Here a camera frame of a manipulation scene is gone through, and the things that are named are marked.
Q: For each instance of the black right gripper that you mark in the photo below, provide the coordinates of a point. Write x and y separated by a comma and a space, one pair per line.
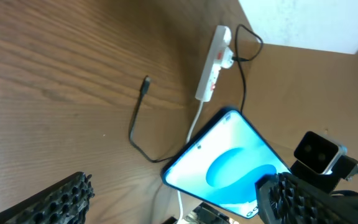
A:
345, 168

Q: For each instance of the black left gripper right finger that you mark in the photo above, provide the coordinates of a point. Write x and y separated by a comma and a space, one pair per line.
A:
284, 198

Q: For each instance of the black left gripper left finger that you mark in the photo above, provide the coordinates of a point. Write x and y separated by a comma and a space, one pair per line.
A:
65, 202

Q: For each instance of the blue Samsung smartphone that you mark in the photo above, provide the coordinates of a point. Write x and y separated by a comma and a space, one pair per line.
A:
222, 163

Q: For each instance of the white USB charger adapter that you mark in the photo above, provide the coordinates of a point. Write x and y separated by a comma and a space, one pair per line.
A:
224, 58

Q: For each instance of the brown cardboard sheet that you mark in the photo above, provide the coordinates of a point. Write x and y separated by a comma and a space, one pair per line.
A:
291, 91

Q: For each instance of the white power strip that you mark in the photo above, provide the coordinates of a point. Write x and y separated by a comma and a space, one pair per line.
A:
221, 38

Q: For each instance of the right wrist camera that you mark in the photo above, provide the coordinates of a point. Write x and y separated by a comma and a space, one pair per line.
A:
319, 153

